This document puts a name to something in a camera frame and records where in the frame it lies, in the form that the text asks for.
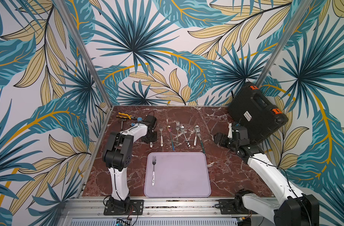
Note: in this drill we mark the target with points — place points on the aluminium front rail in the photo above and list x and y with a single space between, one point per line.
157 212

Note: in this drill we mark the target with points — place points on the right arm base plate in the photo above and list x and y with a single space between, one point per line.
230 206

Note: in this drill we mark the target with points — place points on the aluminium corner post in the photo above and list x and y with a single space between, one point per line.
283 40
66 16

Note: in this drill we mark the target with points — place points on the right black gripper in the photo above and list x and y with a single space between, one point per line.
221 138

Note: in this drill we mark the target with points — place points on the lavender placemat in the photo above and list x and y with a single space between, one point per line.
177 175

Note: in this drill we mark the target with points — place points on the black handled hammer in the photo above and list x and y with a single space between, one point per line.
122 124

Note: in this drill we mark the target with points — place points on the black tool case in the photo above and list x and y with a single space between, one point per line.
252 110

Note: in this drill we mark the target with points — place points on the spoon with black-white handle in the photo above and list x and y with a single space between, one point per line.
182 128

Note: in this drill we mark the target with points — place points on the fork with green handle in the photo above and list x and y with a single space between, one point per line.
198 133

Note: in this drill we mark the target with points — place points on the yellow black pliers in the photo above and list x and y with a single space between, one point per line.
126 116

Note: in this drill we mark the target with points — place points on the right aluminium corner post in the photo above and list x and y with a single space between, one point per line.
283 40

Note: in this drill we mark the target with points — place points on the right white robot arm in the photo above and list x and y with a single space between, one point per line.
293 207

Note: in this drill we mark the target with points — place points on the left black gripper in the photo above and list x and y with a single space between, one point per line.
153 140

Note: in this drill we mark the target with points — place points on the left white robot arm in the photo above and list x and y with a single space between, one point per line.
117 156

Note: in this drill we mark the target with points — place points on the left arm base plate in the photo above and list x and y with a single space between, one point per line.
119 208

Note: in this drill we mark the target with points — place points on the iridescent spoon with blue handle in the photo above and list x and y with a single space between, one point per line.
169 128

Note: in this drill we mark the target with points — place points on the left aluminium corner post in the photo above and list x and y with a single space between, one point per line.
66 16

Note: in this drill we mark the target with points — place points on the ornate all-silver fork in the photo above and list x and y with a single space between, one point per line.
177 130

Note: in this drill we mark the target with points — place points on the fork with white Pochacco handle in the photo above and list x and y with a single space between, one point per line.
154 161

